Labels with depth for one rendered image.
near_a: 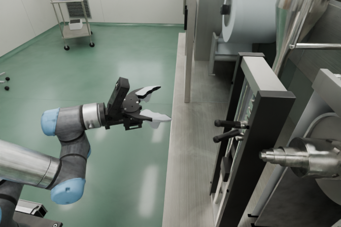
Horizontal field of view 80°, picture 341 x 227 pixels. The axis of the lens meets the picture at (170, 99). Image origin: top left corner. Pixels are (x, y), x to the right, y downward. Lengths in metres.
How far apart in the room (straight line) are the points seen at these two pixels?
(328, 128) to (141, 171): 1.69
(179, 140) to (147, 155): 1.12
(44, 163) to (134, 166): 1.47
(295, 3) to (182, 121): 0.67
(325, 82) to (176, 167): 0.63
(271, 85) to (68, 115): 0.50
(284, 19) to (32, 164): 0.78
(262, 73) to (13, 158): 0.53
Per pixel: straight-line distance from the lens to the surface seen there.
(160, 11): 5.65
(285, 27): 0.75
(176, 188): 0.82
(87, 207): 1.90
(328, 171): 0.40
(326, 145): 0.40
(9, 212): 0.83
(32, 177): 0.58
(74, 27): 4.95
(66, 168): 0.60
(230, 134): 0.38
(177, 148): 0.93
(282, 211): 0.73
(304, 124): 0.51
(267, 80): 0.37
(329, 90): 0.38
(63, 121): 0.62
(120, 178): 1.95
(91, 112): 0.61
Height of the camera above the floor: 1.61
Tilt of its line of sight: 36 degrees down
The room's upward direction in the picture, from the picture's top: straight up
